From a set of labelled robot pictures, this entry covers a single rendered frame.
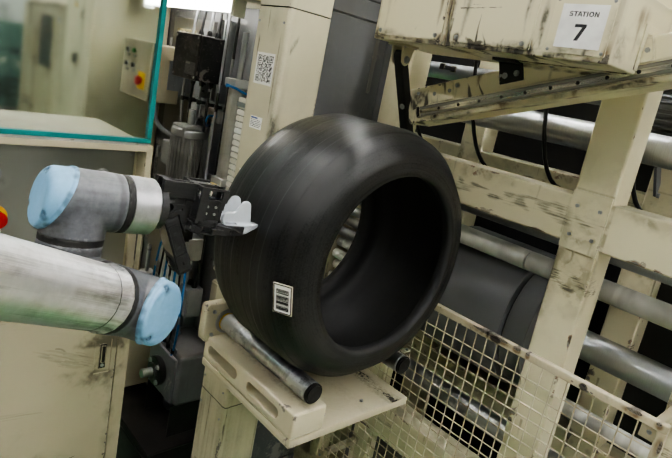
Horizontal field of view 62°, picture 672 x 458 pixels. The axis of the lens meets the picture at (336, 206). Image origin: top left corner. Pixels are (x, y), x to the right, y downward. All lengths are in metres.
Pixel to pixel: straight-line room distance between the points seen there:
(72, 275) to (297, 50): 0.85
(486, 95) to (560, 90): 0.18
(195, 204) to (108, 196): 0.15
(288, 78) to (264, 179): 0.35
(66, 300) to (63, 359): 0.96
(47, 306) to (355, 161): 0.59
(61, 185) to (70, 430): 1.02
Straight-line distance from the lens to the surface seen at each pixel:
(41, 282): 0.64
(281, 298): 1.02
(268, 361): 1.26
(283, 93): 1.35
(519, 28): 1.24
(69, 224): 0.85
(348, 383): 1.45
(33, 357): 1.60
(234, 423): 1.66
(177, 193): 0.93
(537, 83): 1.36
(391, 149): 1.09
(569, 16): 1.20
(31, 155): 1.46
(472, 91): 1.44
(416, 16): 1.41
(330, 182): 1.01
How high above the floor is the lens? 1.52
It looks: 13 degrees down
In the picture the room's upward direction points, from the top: 11 degrees clockwise
